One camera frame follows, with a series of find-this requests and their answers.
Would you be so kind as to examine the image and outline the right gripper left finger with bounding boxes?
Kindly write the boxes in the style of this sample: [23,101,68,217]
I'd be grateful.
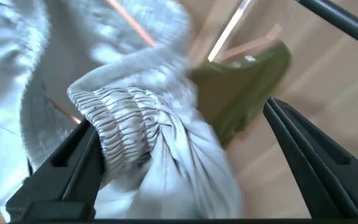
[5,119,106,220]

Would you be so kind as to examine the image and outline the black clothes rack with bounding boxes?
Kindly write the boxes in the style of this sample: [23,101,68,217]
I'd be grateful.
[294,0,358,53]

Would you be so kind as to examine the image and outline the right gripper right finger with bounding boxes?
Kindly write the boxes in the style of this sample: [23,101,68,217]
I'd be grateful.
[262,95,358,218]

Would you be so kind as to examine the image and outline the pink clothes hanger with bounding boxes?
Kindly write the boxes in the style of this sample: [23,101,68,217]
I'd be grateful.
[50,0,157,124]
[218,24,284,65]

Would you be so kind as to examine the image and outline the green printed t-shirt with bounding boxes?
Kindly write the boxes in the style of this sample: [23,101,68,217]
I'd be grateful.
[190,41,292,149]

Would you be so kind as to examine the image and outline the pale grey garment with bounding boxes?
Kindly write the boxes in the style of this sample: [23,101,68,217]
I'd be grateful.
[0,0,245,220]

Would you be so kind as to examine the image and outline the beige curtain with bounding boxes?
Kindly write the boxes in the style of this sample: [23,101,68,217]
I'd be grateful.
[178,0,358,218]

